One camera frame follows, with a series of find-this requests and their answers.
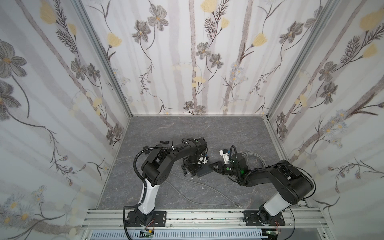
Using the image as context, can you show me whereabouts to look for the aluminium mounting rail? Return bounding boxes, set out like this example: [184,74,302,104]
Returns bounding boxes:
[81,208,329,230]

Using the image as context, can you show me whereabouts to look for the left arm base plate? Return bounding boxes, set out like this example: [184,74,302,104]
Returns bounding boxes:
[124,210,167,228]

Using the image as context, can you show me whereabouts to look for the black power adapter with cable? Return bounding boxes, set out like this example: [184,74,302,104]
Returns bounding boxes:
[182,160,194,178]

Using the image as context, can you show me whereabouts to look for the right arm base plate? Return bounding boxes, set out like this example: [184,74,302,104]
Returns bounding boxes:
[243,211,286,227]

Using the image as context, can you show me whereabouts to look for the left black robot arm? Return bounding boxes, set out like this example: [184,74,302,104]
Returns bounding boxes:
[124,137,208,227]

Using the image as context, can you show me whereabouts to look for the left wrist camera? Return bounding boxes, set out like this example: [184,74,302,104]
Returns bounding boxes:
[198,155,209,165]

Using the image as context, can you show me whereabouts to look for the white slotted cable duct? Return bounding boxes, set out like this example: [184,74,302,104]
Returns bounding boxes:
[89,229,265,240]

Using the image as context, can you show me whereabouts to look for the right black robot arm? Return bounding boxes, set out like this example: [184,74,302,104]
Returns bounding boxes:
[211,146,316,226]

